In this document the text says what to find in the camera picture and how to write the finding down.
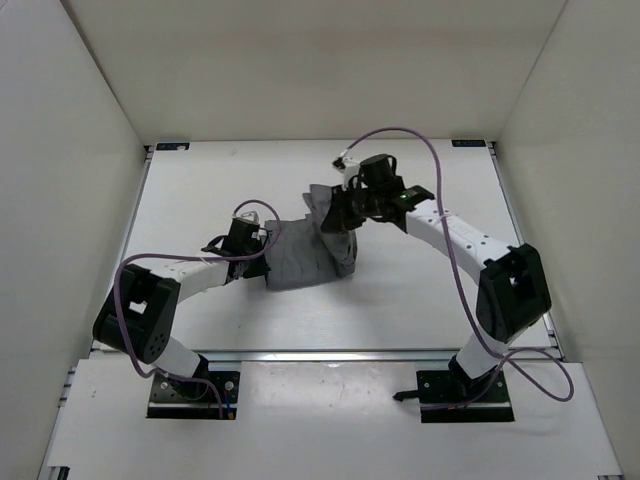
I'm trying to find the blue corner label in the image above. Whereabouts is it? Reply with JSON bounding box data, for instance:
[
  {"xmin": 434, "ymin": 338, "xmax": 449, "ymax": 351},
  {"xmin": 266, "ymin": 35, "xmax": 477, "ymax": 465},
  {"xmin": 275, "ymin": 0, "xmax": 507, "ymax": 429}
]
[
  {"xmin": 451, "ymin": 139, "xmax": 486, "ymax": 148},
  {"xmin": 155, "ymin": 142, "xmax": 190, "ymax": 151}
]

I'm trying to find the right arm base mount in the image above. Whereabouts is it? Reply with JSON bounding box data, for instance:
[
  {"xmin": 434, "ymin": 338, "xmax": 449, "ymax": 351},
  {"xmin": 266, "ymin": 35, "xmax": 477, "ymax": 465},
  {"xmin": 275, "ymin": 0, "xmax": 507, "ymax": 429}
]
[{"xmin": 392, "ymin": 362, "xmax": 515, "ymax": 424}]

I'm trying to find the purple cable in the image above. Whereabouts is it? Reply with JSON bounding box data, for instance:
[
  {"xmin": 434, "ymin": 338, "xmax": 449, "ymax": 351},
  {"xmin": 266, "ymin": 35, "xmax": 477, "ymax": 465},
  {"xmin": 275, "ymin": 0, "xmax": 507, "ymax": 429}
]
[
  {"xmin": 113, "ymin": 199, "xmax": 281, "ymax": 419},
  {"xmin": 342, "ymin": 127, "xmax": 575, "ymax": 414}
]

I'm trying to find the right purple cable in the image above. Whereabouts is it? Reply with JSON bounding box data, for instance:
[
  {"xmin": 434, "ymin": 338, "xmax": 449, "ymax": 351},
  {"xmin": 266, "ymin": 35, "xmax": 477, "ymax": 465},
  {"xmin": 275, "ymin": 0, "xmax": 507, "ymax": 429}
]
[{"xmin": 342, "ymin": 127, "xmax": 575, "ymax": 414}]

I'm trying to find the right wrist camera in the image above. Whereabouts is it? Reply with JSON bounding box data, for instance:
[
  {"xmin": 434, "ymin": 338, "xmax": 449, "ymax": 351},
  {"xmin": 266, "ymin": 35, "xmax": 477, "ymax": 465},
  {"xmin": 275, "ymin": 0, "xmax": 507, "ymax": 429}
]
[{"xmin": 332, "ymin": 156, "xmax": 360, "ymax": 185}]

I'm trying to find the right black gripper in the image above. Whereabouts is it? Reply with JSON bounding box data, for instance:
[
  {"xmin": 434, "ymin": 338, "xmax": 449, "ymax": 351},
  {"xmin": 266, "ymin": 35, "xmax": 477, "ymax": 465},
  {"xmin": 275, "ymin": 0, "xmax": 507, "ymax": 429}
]
[{"xmin": 321, "ymin": 184, "xmax": 381, "ymax": 234}]

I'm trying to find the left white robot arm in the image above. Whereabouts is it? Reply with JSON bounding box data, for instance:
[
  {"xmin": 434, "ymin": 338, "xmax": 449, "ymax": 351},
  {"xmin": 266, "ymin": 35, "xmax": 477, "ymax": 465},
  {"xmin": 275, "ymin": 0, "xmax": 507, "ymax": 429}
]
[{"xmin": 92, "ymin": 215, "xmax": 266, "ymax": 398}]

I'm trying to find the left blue corner label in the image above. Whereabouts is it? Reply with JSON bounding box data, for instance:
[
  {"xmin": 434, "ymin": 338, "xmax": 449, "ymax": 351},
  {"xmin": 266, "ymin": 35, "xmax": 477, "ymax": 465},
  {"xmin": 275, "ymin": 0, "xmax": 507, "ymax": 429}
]
[{"xmin": 155, "ymin": 142, "xmax": 190, "ymax": 151}]

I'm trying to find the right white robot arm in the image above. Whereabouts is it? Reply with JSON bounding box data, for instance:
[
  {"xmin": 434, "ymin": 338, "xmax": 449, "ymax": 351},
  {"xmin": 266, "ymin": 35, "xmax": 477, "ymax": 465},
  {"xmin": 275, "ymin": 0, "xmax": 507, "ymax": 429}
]
[{"xmin": 321, "ymin": 154, "xmax": 551, "ymax": 401}]

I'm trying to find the grey pleated skirt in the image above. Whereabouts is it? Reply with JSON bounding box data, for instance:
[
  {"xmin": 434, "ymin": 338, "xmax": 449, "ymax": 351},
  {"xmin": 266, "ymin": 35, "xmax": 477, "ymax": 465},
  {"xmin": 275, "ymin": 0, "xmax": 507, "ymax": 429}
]
[{"xmin": 264, "ymin": 184, "xmax": 358, "ymax": 291}]

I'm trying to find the right blue corner label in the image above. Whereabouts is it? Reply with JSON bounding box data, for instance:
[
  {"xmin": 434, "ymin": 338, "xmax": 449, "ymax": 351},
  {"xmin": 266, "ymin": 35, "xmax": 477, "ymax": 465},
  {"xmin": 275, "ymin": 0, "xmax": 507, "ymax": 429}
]
[{"xmin": 451, "ymin": 139, "xmax": 486, "ymax": 148}]

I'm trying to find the front aluminium rail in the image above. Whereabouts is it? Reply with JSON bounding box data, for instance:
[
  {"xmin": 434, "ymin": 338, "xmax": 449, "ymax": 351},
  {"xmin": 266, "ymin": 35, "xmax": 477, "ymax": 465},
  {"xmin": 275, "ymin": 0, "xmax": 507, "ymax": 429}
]
[{"xmin": 202, "ymin": 349, "xmax": 457, "ymax": 363}]

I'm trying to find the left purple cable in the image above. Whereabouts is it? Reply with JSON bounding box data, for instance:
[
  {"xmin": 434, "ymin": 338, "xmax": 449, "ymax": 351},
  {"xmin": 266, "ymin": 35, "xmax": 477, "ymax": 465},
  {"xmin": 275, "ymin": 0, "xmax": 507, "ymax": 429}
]
[{"xmin": 113, "ymin": 199, "xmax": 281, "ymax": 419}]

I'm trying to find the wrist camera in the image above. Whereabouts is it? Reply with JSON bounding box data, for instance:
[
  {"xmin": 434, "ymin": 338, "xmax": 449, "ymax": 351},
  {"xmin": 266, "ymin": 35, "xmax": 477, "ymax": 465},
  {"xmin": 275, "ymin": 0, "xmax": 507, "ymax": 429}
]
[
  {"xmin": 332, "ymin": 156, "xmax": 360, "ymax": 185},
  {"xmin": 235, "ymin": 210, "xmax": 260, "ymax": 225}
]

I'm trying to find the aluminium rail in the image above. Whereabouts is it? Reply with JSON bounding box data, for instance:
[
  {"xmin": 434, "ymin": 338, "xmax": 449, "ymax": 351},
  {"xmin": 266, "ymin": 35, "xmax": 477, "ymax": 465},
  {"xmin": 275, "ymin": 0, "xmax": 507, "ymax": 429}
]
[
  {"xmin": 202, "ymin": 349, "xmax": 457, "ymax": 363},
  {"xmin": 94, "ymin": 145, "xmax": 154, "ymax": 336}
]

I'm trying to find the left aluminium rail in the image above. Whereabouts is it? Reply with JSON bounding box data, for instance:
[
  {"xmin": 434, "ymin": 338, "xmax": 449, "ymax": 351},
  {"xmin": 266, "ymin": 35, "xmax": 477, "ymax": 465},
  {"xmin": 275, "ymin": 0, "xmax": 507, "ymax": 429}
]
[{"xmin": 94, "ymin": 145, "xmax": 154, "ymax": 336}]

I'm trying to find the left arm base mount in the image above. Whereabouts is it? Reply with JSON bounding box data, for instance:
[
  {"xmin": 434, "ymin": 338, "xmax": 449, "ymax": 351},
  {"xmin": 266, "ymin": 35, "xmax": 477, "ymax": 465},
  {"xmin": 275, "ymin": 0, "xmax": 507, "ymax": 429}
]
[{"xmin": 146, "ymin": 362, "xmax": 241, "ymax": 421}]

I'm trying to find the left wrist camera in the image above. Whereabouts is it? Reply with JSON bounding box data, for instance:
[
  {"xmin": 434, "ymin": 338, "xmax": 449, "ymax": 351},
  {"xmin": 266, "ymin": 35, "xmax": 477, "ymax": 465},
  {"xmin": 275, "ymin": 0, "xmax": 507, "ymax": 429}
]
[{"xmin": 235, "ymin": 210, "xmax": 260, "ymax": 225}]

